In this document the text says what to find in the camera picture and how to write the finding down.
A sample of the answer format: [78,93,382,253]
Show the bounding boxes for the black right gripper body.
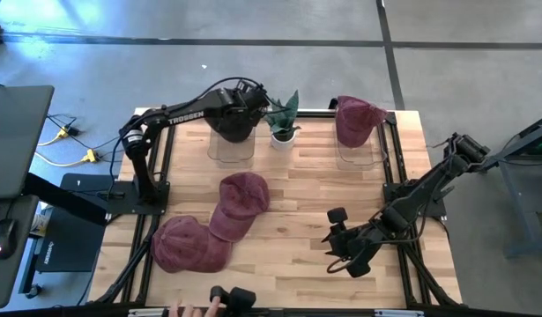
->
[325,205,386,279]

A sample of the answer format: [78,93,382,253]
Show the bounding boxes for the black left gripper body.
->
[228,80,271,129]

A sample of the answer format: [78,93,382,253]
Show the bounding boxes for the dark grey corduroy cap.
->
[215,114,257,144]

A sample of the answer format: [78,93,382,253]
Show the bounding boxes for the maroon corduroy cap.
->
[207,171,271,243]
[150,214,234,274]
[334,95,389,150]

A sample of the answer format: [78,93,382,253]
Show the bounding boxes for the green plant in white pot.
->
[264,89,303,152]

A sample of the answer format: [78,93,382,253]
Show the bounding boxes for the clear plastic bin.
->
[207,127,257,169]
[333,109,389,172]

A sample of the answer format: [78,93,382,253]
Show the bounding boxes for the black handheld controller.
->
[209,284,257,316]

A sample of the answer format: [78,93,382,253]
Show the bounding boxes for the person's hand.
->
[167,297,227,317]

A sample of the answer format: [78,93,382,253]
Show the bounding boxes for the dark metal side table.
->
[474,112,542,259]

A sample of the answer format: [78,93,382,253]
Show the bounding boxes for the black desk support beam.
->
[23,173,108,226]

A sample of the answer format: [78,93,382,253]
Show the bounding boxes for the black equipment case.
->
[34,173,108,274]

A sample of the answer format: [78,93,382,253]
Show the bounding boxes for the small printed box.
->
[30,204,51,237]

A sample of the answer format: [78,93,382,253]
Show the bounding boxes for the dark grey desk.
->
[0,195,39,309]

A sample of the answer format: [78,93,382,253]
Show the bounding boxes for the black metal table frame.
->
[93,107,462,309]

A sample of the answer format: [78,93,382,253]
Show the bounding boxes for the white metal bracket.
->
[375,309,425,317]
[128,307,179,317]

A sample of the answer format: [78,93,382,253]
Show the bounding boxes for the white cable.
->
[34,151,92,168]
[35,134,63,147]

